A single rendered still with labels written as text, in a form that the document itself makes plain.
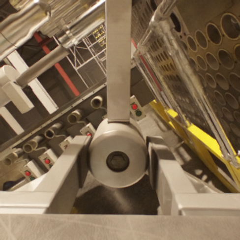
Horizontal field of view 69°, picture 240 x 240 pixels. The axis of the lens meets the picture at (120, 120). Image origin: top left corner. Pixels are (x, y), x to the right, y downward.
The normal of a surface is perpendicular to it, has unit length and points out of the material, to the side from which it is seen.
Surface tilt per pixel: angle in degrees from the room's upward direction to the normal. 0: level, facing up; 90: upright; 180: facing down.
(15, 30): 116
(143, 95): 90
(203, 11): 90
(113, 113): 90
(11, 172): 90
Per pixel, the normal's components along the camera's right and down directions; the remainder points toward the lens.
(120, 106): -0.01, 0.25
